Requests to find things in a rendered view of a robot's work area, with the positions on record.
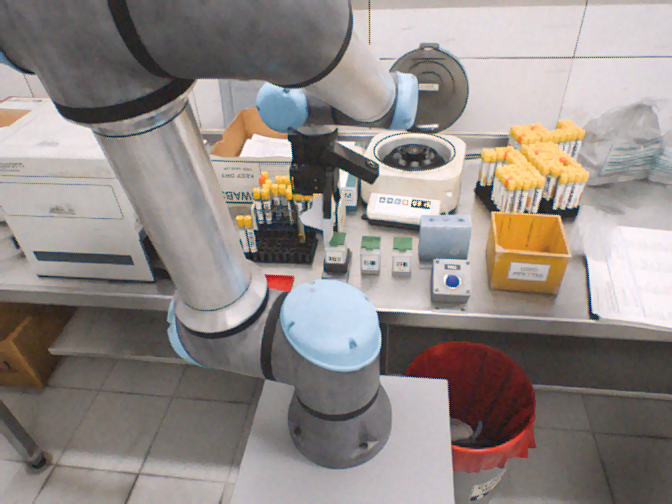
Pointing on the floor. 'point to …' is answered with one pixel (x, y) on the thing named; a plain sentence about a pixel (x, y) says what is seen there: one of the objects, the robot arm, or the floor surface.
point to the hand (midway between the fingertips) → (335, 223)
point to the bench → (396, 302)
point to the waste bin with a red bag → (501, 434)
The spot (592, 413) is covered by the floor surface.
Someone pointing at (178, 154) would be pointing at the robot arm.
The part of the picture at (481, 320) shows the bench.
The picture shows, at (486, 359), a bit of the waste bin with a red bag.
